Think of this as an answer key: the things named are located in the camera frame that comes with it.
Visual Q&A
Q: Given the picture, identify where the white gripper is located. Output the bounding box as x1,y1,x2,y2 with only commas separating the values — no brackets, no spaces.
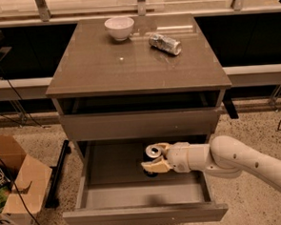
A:
141,142,191,174

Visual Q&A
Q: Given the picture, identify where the blue pepsi can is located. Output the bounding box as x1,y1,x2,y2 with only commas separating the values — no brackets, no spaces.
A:
142,145,161,178

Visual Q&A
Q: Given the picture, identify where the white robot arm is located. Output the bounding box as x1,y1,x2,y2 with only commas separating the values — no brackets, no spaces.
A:
141,135,281,193

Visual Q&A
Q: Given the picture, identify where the open grey middle drawer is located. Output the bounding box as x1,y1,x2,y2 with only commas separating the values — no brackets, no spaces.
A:
63,142,229,225

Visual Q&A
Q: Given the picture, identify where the grey drawer cabinet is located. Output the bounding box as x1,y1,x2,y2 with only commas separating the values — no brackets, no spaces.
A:
46,14,231,158

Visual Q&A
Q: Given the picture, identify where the closed grey top drawer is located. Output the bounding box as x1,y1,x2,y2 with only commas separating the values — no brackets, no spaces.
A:
60,109,221,141

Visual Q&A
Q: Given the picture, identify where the crushed silver can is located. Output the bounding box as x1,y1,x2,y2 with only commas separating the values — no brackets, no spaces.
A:
149,33,182,56

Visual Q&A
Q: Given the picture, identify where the black floor bar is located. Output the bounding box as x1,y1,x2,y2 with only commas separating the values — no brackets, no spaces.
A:
45,140,71,209

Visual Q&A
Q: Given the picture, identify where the white ceramic bowl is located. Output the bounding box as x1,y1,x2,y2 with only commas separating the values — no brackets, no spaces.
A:
105,16,135,41

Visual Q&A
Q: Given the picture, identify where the open cardboard box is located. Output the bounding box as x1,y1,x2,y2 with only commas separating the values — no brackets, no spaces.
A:
0,135,51,225

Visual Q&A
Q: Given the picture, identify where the green snack bag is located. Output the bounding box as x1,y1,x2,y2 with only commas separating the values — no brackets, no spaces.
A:
0,187,10,214

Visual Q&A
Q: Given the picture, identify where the white window ledge rail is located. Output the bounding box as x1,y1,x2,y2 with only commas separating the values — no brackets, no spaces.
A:
0,64,281,101

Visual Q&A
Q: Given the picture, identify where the black cable left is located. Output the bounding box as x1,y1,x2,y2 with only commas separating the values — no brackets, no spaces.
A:
0,47,50,225

